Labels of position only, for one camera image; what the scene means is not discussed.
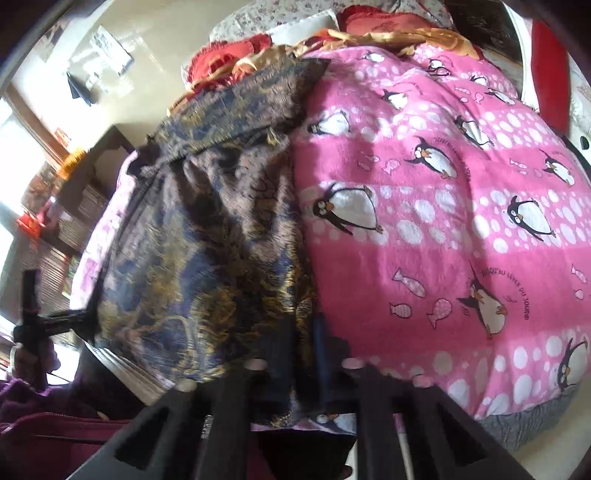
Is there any white small pillow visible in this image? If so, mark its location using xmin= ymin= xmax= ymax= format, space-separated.
xmin=266 ymin=9 xmax=339 ymax=46

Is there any red garment on chair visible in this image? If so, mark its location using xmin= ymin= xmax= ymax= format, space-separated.
xmin=531 ymin=20 xmax=570 ymax=134

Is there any gold red satin cloth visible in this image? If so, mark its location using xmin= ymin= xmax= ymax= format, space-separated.
xmin=166 ymin=28 xmax=481 ymax=116

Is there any dark wooden side table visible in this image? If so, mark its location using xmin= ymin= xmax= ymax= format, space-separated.
xmin=41 ymin=125 xmax=134 ymax=257

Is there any red heart pillow left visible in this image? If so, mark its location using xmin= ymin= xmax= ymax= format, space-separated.
xmin=184 ymin=33 xmax=273 ymax=84

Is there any pink penguin blanket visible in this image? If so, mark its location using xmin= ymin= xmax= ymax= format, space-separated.
xmin=71 ymin=46 xmax=590 ymax=431

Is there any red heart pillow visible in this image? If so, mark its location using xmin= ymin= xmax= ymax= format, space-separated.
xmin=338 ymin=5 xmax=436 ymax=36
xmin=184 ymin=33 xmax=273 ymax=84

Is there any red heart pillow right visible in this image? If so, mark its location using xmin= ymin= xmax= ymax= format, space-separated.
xmin=338 ymin=5 xmax=436 ymax=36

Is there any floral pillow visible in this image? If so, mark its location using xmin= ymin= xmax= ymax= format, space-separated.
xmin=208 ymin=0 xmax=454 ymax=42

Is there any dark blue gold patterned garment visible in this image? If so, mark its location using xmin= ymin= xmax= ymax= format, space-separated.
xmin=91 ymin=55 xmax=362 ymax=430

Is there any wall calendar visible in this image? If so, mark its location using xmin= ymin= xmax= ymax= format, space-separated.
xmin=83 ymin=25 xmax=134 ymax=77

